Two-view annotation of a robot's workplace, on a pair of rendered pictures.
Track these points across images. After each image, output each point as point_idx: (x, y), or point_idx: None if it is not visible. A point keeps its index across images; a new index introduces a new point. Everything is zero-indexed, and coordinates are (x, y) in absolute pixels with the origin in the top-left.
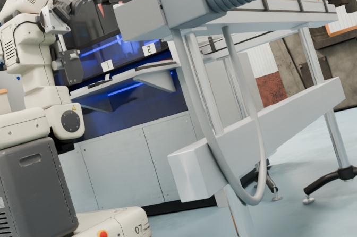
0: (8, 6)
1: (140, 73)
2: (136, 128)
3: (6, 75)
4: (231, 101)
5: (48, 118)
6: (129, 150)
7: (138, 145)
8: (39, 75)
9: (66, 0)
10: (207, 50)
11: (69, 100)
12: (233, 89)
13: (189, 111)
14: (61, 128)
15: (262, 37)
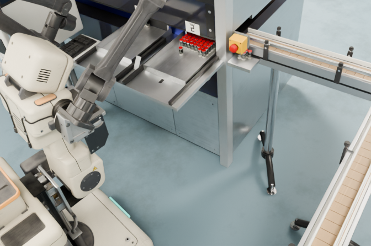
0: (12, 71)
1: (174, 109)
2: None
3: (22, 3)
4: None
5: (66, 180)
6: None
7: None
8: (56, 148)
9: (91, 96)
10: (258, 53)
11: (90, 164)
12: (270, 92)
13: (218, 100)
14: (80, 192)
15: (324, 81)
